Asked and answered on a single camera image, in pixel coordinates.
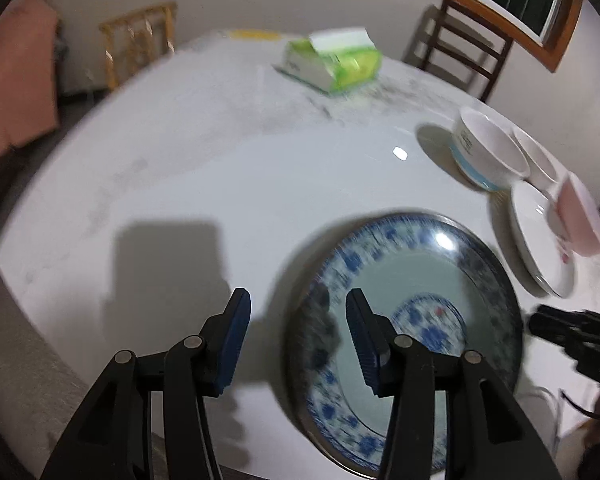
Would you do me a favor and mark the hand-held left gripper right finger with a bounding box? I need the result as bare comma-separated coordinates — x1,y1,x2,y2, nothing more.
345,288,563,480

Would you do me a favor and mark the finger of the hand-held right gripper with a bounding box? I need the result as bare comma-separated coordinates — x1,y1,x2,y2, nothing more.
529,304,600,391

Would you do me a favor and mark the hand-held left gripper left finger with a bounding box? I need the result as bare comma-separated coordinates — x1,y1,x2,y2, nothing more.
40,287,252,480

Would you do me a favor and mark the blue and white patterned plate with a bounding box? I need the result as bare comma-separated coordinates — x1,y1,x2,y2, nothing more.
286,212,525,478

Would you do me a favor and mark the white plate with pink flowers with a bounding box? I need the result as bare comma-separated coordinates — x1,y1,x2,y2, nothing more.
509,180,577,298

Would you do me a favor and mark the plain white bowl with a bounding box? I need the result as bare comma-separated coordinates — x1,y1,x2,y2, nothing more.
512,126,561,193

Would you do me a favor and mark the white bowl with blue band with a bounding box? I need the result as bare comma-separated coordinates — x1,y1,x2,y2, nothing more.
449,106,531,192

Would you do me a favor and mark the dark wooden chair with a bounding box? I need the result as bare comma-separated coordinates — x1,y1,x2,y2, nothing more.
402,0,515,103

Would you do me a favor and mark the green tissue box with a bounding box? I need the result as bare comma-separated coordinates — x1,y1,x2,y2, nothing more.
272,27,383,96

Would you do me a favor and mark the light bamboo chair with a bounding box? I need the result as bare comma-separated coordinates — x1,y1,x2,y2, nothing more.
99,2,178,92

